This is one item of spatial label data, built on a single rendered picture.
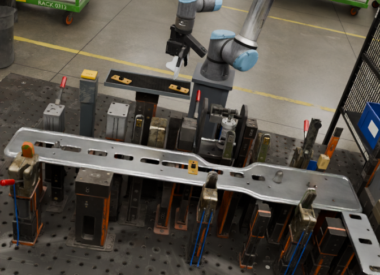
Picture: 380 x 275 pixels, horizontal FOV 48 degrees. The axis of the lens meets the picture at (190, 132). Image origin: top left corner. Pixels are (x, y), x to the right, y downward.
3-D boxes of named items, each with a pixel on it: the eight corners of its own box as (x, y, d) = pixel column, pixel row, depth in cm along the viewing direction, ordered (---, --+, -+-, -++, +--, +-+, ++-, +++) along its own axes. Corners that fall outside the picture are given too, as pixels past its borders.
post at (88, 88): (76, 160, 207) (78, 79, 183) (80, 151, 213) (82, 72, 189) (91, 163, 207) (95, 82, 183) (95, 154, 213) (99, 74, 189)
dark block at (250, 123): (225, 200, 201) (246, 125, 178) (224, 190, 207) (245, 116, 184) (235, 201, 202) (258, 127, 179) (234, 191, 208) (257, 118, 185)
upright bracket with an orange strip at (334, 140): (299, 215, 201) (336, 127, 174) (298, 213, 202) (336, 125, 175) (305, 217, 201) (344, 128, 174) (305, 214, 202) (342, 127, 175)
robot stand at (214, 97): (185, 124, 250) (197, 61, 228) (220, 132, 249) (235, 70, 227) (179, 144, 233) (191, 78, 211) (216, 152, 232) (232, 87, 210)
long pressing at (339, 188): (-3, 160, 155) (-3, 157, 154) (20, 127, 174) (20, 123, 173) (365, 216, 164) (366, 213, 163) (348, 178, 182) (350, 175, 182)
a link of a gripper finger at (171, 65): (163, 76, 177) (169, 55, 177) (176, 80, 176) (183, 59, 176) (162, 74, 174) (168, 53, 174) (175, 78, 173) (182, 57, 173)
